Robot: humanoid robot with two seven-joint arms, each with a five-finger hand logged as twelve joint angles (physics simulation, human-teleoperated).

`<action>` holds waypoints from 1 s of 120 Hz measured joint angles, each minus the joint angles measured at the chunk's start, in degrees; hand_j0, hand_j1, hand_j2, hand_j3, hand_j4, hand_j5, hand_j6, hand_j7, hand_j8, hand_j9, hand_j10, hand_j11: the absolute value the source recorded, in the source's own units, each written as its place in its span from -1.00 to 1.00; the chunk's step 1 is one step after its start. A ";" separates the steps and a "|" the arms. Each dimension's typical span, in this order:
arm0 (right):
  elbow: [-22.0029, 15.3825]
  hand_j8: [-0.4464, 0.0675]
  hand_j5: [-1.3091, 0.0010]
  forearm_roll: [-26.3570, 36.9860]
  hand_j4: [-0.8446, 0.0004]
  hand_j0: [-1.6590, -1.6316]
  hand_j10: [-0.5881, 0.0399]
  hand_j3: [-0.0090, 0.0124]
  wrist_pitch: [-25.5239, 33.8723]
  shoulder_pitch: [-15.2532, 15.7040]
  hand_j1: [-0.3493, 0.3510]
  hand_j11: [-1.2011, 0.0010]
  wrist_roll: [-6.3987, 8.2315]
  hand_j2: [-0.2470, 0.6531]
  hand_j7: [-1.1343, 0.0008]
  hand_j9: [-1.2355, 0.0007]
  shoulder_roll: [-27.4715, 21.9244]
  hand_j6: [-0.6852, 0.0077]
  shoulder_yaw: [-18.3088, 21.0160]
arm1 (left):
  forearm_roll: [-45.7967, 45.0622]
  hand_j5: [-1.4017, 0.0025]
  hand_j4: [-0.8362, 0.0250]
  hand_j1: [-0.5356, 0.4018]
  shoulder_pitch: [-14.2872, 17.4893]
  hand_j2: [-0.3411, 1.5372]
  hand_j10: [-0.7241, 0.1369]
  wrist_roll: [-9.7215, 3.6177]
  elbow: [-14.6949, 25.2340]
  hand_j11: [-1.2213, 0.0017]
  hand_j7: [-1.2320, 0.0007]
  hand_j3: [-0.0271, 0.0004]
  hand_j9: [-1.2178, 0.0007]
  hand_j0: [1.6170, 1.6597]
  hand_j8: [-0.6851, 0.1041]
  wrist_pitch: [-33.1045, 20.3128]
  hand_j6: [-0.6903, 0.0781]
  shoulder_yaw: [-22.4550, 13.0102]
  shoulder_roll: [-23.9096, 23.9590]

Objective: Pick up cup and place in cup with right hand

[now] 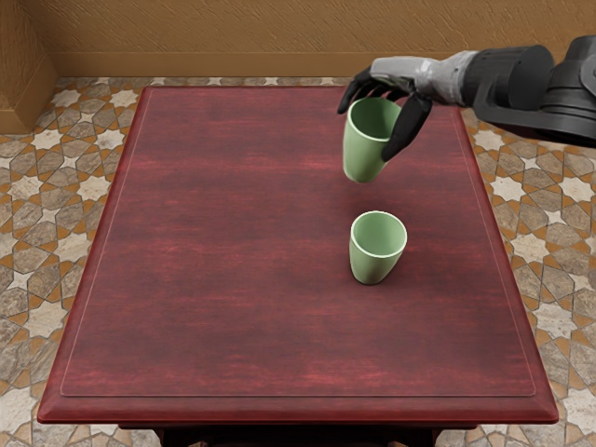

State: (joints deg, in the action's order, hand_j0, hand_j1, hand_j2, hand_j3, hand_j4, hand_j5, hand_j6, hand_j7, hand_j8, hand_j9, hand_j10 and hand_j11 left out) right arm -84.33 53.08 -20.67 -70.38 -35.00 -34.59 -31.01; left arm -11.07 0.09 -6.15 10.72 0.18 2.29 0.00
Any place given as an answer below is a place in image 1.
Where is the green cup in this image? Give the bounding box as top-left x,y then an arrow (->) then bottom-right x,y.
343,97 -> 403,184
348,210 -> 409,286

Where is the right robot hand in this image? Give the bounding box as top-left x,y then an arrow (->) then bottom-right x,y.
337,49 -> 479,164

